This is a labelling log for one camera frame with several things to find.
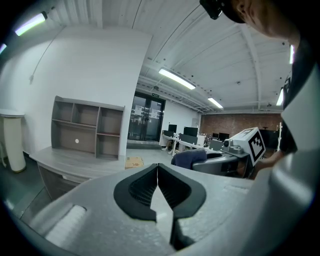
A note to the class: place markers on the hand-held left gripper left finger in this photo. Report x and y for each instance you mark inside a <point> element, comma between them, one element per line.
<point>100,212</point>

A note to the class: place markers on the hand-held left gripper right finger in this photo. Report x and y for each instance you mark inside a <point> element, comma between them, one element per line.
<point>212,205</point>

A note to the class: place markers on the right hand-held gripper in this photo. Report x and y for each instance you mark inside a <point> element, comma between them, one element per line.
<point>257,147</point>

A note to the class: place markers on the grey wooden shelf desk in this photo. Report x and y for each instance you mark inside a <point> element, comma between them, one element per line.
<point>65,135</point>

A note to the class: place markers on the person's right forearm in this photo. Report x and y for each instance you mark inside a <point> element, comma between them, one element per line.
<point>270,162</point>

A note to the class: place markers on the dark grey desk divider panel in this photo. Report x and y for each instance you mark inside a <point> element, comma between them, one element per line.
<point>187,138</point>

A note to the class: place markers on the black computer monitor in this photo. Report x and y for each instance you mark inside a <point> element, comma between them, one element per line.
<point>172,128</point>
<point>190,131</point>

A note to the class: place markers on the long white office desk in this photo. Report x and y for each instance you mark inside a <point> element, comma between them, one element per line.
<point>167,137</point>

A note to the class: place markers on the brown cardboard box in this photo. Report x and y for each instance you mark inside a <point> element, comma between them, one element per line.
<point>134,162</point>

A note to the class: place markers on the long ceiling light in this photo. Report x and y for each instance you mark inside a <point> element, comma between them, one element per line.
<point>215,102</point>
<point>291,54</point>
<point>280,96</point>
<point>176,78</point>

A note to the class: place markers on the black framed glass door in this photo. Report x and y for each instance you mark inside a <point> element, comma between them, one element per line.
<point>146,117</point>

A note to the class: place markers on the green exit sign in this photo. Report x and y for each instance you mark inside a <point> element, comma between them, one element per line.
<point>155,94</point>

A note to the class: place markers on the person's black shirt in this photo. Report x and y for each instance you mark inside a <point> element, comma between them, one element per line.
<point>305,70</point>

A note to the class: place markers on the person's head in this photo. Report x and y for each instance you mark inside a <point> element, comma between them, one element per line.
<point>262,20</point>

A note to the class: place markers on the white tube light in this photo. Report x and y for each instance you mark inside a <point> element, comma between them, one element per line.
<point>2,48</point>
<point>31,24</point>

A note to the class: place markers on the black head camera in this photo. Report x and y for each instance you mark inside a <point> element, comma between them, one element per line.
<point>211,8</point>

